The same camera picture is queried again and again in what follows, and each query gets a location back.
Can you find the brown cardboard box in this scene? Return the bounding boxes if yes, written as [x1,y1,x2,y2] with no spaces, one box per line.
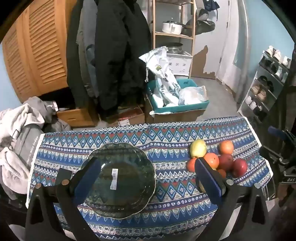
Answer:
[144,95,206,124]

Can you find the steel pot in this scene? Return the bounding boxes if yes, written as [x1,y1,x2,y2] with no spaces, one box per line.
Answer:
[167,42,184,55]

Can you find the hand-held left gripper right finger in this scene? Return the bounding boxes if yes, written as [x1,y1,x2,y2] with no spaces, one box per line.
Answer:
[195,157,270,241]

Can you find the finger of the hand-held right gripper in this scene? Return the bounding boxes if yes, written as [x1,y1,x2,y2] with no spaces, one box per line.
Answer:
[259,146,287,165]
[268,126,289,142]

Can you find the yellow pear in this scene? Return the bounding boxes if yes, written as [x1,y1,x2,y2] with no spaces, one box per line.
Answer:
[196,177,206,194]

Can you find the white patterned box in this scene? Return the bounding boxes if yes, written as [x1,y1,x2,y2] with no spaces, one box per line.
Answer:
[166,52,193,76]

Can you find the dark grey garment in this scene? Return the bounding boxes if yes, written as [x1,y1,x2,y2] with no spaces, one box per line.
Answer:
[22,96,72,133]

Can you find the dark green hanging jacket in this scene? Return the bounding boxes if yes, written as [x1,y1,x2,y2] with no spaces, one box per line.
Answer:
[66,0,97,109]

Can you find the wooden louvered cabinet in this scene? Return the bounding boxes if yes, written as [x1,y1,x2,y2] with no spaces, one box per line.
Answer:
[2,0,77,103]

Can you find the blue patterned tablecloth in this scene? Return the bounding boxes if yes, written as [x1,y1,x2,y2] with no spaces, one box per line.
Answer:
[27,116,273,241]

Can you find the wooden shelf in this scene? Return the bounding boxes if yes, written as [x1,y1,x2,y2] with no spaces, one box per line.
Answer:
[151,0,197,79]

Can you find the black hanging coat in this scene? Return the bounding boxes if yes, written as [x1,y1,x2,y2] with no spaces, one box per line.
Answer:
[94,0,152,116]

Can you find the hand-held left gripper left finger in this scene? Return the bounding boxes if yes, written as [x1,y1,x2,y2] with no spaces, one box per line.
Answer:
[25,157,102,241]

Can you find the dark green glass plate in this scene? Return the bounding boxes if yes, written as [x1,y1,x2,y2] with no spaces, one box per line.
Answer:
[80,142,156,219]

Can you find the rows of shoes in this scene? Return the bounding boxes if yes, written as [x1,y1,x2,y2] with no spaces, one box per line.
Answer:
[245,46,290,116]

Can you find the yellow green apple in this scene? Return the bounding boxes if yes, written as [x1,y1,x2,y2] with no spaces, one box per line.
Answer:
[190,139,207,158]

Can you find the white shoe rack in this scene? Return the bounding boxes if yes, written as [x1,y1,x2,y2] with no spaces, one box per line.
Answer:
[238,50,292,126]

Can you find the wooden drawer box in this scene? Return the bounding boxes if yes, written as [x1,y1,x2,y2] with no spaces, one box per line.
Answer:
[57,105,97,128]

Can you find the red apple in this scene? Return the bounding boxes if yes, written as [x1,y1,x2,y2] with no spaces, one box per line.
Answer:
[232,158,248,178]
[218,153,234,171]

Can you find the light grey hoodie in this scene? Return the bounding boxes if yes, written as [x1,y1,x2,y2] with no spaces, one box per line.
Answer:
[0,102,45,200]

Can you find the large orange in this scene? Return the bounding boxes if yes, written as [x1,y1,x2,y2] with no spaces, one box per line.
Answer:
[203,152,220,169]

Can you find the dark bag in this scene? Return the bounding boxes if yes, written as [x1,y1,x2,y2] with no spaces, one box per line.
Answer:
[185,8,216,37]

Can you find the clear plastic bag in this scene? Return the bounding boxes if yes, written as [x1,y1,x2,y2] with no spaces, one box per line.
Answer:
[179,86,208,105]

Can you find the white rice bag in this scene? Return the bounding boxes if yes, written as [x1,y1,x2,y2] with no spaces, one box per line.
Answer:
[139,46,182,105]

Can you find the white pot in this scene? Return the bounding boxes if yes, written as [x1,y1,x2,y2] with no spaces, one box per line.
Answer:
[162,21,183,35]

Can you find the red printed cardboard box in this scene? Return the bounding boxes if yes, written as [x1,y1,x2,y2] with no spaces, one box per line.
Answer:
[105,105,146,127]

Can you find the teal box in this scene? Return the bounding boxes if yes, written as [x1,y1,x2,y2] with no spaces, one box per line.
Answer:
[146,79,210,115]

